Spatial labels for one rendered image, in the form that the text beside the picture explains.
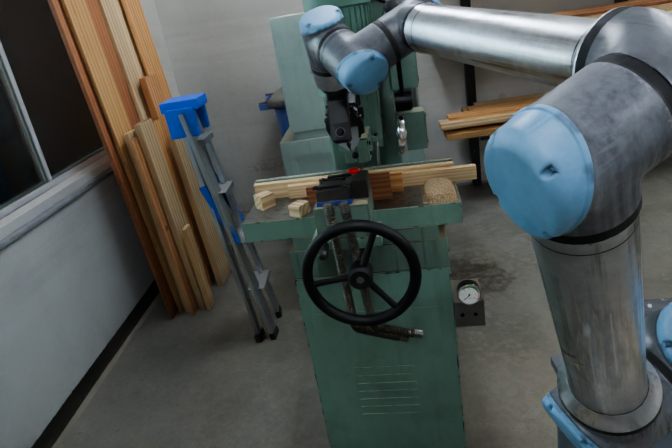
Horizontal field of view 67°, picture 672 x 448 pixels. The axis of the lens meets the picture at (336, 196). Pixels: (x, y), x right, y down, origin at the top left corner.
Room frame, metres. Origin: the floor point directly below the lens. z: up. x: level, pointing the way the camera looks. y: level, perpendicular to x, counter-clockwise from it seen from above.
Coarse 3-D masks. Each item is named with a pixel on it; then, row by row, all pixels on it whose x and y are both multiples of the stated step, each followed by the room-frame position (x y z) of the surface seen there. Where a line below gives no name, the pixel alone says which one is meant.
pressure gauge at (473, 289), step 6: (462, 282) 1.17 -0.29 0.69; (468, 282) 1.16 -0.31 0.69; (474, 282) 1.17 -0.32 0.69; (462, 288) 1.15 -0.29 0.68; (468, 288) 1.15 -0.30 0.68; (474, 288) 1.15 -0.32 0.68; (462, 294) 1.15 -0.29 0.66; (474, 294) 1.15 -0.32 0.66; (480, 294) 1.14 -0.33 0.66; (462, 300) 1.16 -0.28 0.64; (468, 300) 1.15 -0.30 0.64; (474, 300) 1.15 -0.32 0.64
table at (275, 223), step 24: (408, 192) 1.34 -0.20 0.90; (456, 192) 1.28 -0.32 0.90; (264, 216) 1.34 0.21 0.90; (288, 216) 1.31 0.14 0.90; (312, 216) 1.28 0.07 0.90; (384, 216) 1.25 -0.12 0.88; (408, 216) 1.24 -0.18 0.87; (432, 216) 1.23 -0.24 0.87; (456, 216) 1.22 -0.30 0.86; (264, 240) 1.31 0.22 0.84; (360, 240) 1.16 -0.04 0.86
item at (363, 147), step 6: (366, 126) 1.50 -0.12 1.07; (366, 132) 1.43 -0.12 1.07; (360, 138) 1.37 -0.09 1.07; (366, 138) 1.37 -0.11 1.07; (360, 144) 1.37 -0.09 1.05; (366, 144) 1.37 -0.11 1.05; (372, 144) 1.49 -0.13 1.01; (348, 150) 1.38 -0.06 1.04; (354, 150) 1.37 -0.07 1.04; (360, 150) 1.37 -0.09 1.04; (366, 150) 1.37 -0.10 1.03; (348, 156) 1.38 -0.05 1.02; (360, 156) 1.37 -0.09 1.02; (366, 156) 1.37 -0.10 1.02; (348, 162) 1.38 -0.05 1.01; (354, 162) 1.37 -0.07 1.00; (360, 162) 1.37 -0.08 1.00
